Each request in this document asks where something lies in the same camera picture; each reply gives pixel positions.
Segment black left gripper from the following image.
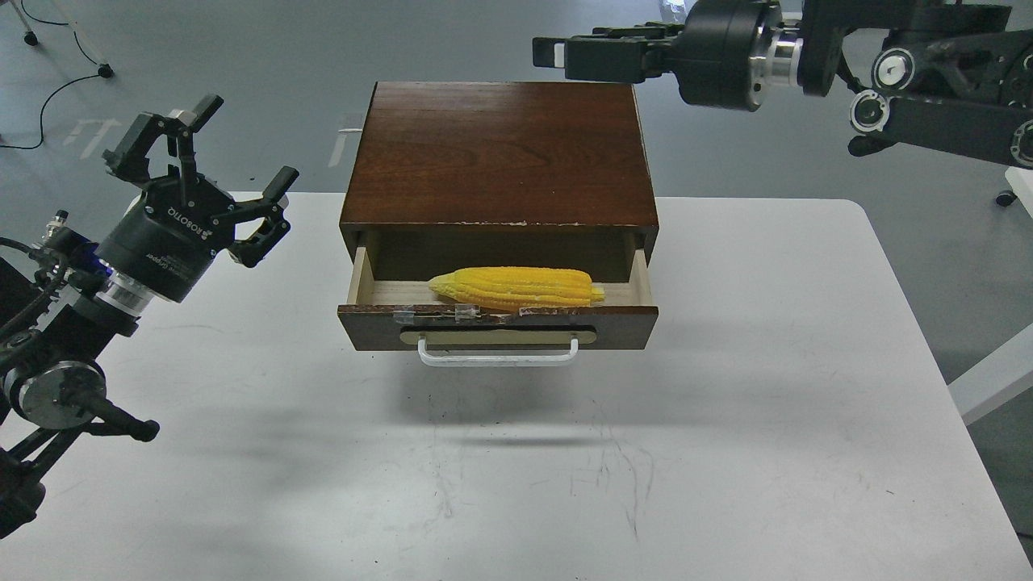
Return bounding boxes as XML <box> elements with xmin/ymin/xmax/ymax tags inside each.
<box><xmin>96</xmin><ymin>94</ymin><xmax>299</xmax><ymax>303</ymax></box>

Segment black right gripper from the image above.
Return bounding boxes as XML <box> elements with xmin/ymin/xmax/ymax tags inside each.
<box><xmin>533</xmin><ymin>1</ymin><xmax>782</xmax><ymax>111</ymax></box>

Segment wooden drawer with white handle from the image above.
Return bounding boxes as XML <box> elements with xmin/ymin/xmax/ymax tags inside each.
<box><xmin>338</xmin><ymin>231</ymin><xmax>659</xmax><ymax>354</ymax></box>

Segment yellow toy corn cob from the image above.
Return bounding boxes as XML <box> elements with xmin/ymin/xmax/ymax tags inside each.
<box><xmin>428</xmin><ymin>267</ymin><xmax>606</xmax><ymax>312</ymax></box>

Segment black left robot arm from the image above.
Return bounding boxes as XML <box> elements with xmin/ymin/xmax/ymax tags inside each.
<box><xmin>1</xmin><ymin>94</ymin><xmax>299</xmax><ymax>536</ymax></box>

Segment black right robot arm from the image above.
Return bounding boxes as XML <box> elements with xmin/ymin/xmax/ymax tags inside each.
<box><xmin>532</xmin><ymin>1</ymin><xmax>1032</xmax><ymax>169</ymax></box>

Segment dark wooden cabinet box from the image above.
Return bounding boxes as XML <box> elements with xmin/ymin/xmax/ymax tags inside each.
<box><xmin>339</xmin><ymin>81</ymin><xmax>659</xmax><ymax>254</ymax></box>

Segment white rolling stand legs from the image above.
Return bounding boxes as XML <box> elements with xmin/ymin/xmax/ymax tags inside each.
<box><xmin>0</xmin><ymin>0</ymin><xmax>114</xmax><ymax>82</ymax></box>

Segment white furniture leg with caster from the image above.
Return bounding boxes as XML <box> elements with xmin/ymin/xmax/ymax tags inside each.
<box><xmin>995</xmin><ymin>169</ymin><xmax>1032</xmax><ymax>215</ymax></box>

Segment black floor cable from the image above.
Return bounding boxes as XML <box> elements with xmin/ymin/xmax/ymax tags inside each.
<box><xmin>0</xmin><ymin>0</ymin><xmax>114</xmax><ymax>152</ymax></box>

